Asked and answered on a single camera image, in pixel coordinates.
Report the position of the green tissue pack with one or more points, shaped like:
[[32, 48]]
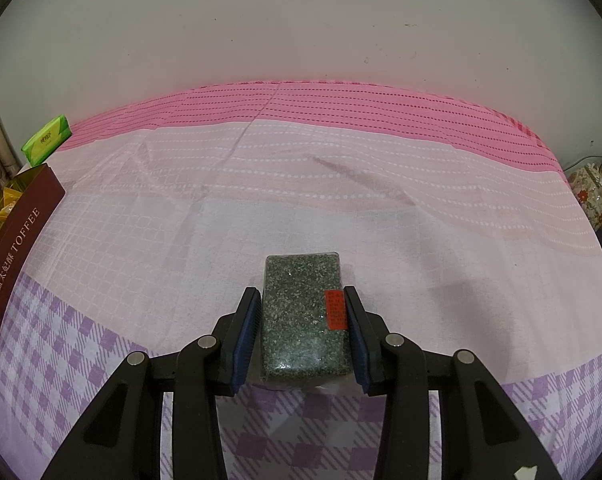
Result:
[[46, 140]]

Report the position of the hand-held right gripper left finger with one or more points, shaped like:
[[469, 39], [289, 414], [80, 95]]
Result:
[[248, 340]]

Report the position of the grey speckled snack block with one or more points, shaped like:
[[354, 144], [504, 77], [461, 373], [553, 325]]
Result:
[[296, 320]]

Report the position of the pink and purple checked bedsheet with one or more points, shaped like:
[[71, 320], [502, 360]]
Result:
[[381, 200]]

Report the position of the floral box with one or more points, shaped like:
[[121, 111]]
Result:
[[591, 195]]

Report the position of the maroon and gold tin box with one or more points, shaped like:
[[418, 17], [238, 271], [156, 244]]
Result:
[[21, 240]]

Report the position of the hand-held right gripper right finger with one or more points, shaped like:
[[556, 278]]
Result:
[[357, 345]]

